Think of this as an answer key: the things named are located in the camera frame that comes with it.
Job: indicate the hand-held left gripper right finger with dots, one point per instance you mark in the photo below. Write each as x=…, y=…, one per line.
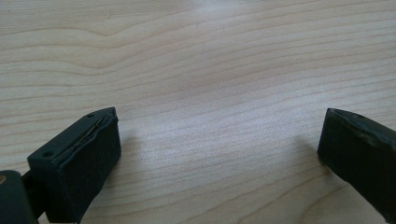
x=361, y=149

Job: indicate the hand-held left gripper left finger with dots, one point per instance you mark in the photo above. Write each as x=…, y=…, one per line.
x=77, y=161

